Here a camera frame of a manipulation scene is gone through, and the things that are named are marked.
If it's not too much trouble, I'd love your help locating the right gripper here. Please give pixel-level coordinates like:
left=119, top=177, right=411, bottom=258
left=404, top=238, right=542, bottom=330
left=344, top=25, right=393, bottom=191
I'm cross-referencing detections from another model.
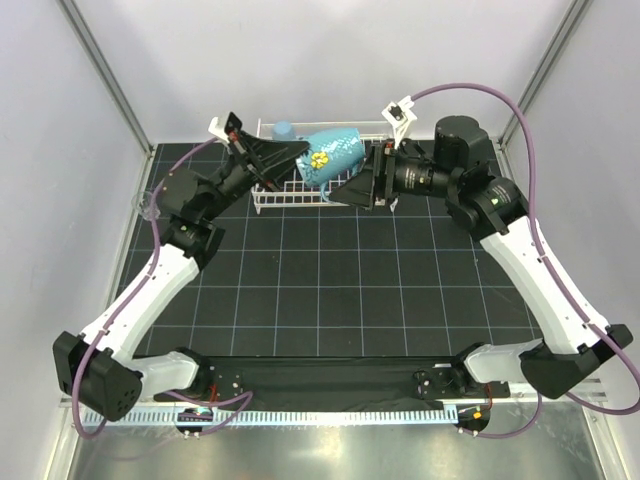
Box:
left=329, top=139, right=458, bottom=211

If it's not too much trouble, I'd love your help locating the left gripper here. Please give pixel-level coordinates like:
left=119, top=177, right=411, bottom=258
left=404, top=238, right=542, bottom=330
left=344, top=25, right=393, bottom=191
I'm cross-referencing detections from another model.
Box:
left=200, top=131, right=311, bottom=222

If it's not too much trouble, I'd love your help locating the light blue plastic cup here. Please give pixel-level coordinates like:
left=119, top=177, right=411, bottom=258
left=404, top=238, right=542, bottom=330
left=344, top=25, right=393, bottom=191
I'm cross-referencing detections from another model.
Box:
left=271, top=121, right=298, bottom=141

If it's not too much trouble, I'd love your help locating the teal flower mug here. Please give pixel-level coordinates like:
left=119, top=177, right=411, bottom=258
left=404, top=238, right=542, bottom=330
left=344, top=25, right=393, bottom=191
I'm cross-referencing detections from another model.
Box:
left=296, top=128, right=365, bottom=202

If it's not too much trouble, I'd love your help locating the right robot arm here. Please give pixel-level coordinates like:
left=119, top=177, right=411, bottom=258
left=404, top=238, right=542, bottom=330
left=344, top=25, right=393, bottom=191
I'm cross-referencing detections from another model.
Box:
left=329, top=116, right=633, bottom=399

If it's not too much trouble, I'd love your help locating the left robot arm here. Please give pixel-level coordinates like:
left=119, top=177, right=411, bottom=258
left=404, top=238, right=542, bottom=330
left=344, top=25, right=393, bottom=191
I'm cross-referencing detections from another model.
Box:
left=53, top=114, right=310, bottom=424

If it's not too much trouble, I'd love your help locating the black grid mat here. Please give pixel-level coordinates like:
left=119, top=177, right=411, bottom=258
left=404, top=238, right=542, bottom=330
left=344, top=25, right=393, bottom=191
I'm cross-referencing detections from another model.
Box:
left=92, top=139, right=557, bottom=359

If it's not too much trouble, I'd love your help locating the clear glass cup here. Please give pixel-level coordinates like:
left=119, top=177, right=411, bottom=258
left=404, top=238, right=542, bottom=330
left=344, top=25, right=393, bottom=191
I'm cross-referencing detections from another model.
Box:
left=132, top=191, right=160, bottom=222

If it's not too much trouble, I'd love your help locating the white wire dish rack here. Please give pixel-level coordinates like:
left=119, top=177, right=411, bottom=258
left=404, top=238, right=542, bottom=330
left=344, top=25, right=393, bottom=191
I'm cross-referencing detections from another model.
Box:
left=251, top=121, right=391, bottom=212

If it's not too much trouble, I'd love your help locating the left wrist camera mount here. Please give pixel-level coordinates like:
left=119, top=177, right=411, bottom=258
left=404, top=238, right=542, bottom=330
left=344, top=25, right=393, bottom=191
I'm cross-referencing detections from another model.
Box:
left=208, top=117, right=230, bottom=147

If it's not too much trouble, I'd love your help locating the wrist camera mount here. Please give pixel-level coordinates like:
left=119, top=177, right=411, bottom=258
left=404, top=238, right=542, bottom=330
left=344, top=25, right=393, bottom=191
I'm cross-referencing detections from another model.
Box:
left=208, top=117, right=230, bottom=147
left=381, top=96, right=417, bottom=147

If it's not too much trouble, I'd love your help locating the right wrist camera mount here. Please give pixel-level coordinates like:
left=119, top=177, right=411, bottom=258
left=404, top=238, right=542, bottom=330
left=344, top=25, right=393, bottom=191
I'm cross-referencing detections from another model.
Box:
left=381, top=96, right=417, bottom=147

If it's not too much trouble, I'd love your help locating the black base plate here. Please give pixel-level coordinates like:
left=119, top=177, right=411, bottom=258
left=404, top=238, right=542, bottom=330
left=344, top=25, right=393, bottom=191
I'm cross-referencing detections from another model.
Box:
left=149, top=355, right=511, bottom=414

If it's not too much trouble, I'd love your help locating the white cable duct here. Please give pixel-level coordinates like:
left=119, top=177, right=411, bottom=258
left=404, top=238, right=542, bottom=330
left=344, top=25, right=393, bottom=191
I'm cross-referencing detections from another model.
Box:
left=108, top=404, right=458, bottom=428

